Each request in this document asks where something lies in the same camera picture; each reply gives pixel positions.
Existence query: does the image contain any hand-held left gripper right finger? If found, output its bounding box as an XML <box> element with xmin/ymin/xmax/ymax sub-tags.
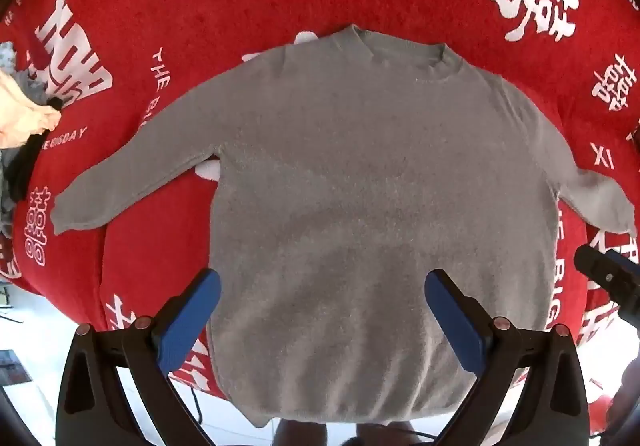
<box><xmin>424</xmin><ymin>269</ymin><xmax>591</xmax><ymax>446</ymax></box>

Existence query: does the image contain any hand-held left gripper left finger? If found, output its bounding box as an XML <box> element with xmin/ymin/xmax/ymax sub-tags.
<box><xmin>56</xmin><ymin>267</ymin><xmax>222</xmax><ymax>446</ymax></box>

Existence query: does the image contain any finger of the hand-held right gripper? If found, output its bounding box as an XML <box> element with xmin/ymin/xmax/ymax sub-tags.
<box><xmin>574</xmin><ymin>245</ymin><xmax>640</xmax><ymax>322</ymax></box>

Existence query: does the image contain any grey knit sweater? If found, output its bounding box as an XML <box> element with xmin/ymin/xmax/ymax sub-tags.
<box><xmin>52</xmin><ymin>24</ymin><xmax>633</xmax><ymax>428</ymax></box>

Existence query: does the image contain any black cloth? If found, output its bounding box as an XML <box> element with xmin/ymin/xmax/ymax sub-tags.
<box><xmin>5</xmin><ymin>95</ymin><xmax>67</xmax><ymax>203</ymax></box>

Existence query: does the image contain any peach cloth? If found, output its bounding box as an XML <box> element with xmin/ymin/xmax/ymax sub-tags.
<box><xmin>0</xmin><ymin>71</ymin><xmax>63</xmax><ymax>149</ymax></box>

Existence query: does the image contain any light grey cloth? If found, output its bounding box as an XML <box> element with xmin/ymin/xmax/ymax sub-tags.
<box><xmin>10</xmin><ymin>70</ymin><xmax>52</xmax><ymax>106</ymax></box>

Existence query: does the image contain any black cable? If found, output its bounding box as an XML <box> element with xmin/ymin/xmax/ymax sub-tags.
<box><xmin>187</xmin><ymin>383</ymin><xmax>204</xmax><ymax>427</ymax></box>

